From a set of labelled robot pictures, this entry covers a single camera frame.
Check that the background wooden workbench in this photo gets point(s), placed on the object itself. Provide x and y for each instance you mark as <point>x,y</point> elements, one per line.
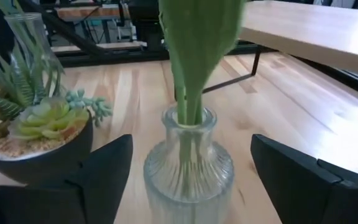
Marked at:
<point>85,12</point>

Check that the succulent plants in black bowl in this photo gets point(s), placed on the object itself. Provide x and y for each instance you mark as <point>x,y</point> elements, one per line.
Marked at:
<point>48,121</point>

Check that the wooden shelf with black legs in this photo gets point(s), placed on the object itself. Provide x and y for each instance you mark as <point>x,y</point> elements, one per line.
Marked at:
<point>306,28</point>

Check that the ribbed clear glass vase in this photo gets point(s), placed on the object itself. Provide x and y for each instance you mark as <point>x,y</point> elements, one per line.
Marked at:
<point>188,174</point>

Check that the maroon artificial tulip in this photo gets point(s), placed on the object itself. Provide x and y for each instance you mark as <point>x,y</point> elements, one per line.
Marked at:
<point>197,46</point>

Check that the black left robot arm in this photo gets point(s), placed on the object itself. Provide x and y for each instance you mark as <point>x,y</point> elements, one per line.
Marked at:
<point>146,28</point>

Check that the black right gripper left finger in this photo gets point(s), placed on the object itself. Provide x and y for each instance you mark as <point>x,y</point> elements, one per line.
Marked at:
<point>42,205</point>

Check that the clear smooth glass vase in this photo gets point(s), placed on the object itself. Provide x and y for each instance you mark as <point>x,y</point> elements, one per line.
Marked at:
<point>26,28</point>

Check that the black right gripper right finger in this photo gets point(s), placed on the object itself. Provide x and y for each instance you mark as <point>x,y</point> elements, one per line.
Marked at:
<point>315,199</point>

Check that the black aluminium table frame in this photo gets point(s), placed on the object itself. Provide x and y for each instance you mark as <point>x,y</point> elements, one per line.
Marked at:
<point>120,57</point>

